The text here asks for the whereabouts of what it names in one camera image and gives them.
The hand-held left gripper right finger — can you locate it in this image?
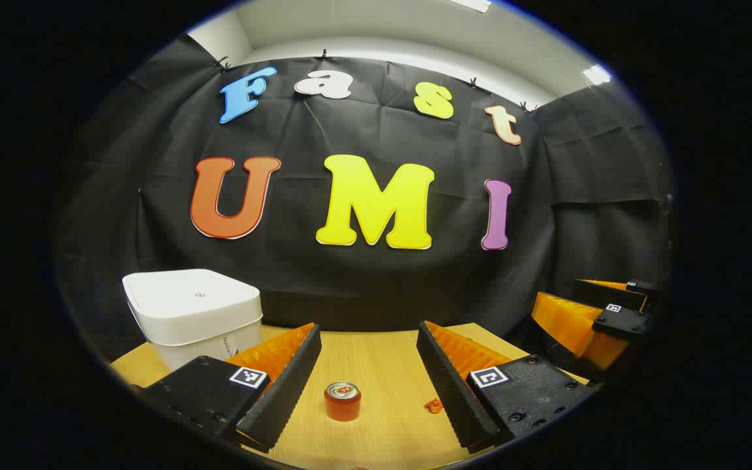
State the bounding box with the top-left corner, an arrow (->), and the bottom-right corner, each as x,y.
416,320 -> 596,454

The wooden desktop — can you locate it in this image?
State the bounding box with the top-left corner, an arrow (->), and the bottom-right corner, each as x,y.
110,322 -> 591,470

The orange pop can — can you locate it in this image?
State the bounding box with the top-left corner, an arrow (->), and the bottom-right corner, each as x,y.
324,382 -> 362,422

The white desktop garbage bin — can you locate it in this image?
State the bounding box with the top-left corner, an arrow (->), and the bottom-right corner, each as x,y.
122,269 -> 264,371

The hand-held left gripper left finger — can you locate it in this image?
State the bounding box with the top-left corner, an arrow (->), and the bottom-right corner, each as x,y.
143,322 -> 322,454

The black backdrop cloth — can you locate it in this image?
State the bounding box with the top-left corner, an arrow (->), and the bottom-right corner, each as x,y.
53,36 -> 677,363

